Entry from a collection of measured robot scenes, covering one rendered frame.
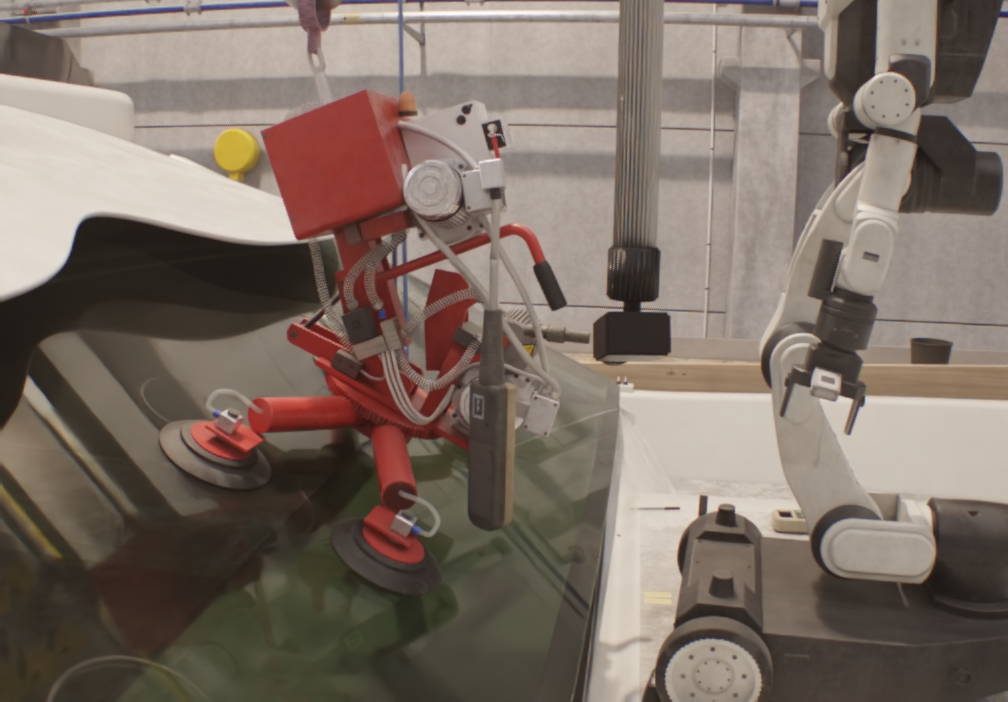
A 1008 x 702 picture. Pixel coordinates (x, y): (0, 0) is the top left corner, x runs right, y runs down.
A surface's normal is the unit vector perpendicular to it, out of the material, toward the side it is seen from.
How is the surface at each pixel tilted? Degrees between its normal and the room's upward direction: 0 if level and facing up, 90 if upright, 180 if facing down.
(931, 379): 90
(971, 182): 113
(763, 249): 90
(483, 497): 90
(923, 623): 0
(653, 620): 0
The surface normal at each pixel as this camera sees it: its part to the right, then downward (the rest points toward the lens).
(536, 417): -0.08, 0.01
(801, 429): -0.25, 0.55
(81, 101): 0.99, 0.04
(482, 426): -0.72, 0.10
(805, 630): 0.02, -0.99
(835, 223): -0.26, 0.15
